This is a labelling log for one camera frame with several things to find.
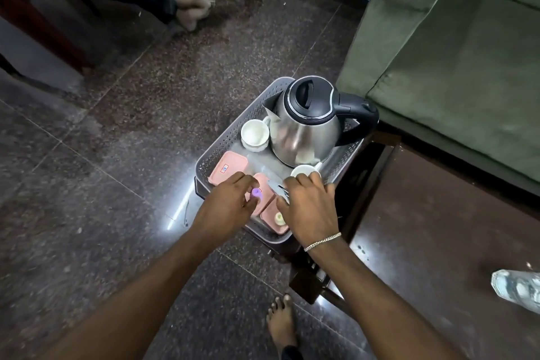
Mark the person's right hand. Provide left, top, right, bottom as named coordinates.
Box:
left=276, top=172, right=341, bottom=248

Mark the person's left hand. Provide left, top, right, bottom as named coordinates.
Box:
left=192, top=172, right=261, bottom=246

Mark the silver foil packet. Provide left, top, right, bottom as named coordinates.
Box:
left=267, top=179, right=291, bottom=204

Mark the person's right forearm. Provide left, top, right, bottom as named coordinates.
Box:
left=301, top=233, right=465, bottom=360

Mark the person's left forearm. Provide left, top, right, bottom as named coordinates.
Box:
left=36, top=220, right=220, bottom=360

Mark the pink plastic container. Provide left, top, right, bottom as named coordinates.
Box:
left=260, top=197, right=290, bottom=235
left=208, top=151, right=249, bottom=186
left=245, top=173, right=275, bottom=217

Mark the white ceramic cup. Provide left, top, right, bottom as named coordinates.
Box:
left=290, top=163, right=323, bottom=180
left=240, top=116, right=271, bottom=153

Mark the grey perforated plastic tray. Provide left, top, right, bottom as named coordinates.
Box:
left=195, top=76, right=364, bottom=245

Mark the stainless steel electric kettle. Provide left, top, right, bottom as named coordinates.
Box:
left=262, top=75, right=379, bottom=168

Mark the dark wooden table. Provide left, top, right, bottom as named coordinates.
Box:
left=194, top=131, right=540, bottom=360

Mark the green fabric sofa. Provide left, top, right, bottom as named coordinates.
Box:
left=335, top=0, right=540, bottom=198

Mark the clear plastic water bottle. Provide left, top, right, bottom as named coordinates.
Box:
left=490, top=269, right=540, bottom=315

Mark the brown wooden chair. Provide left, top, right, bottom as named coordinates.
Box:
left=0, top=0, right=91, bottom=75

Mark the silver chain bracelet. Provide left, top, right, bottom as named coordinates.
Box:
left=304, top=232, right=342, bottom=252

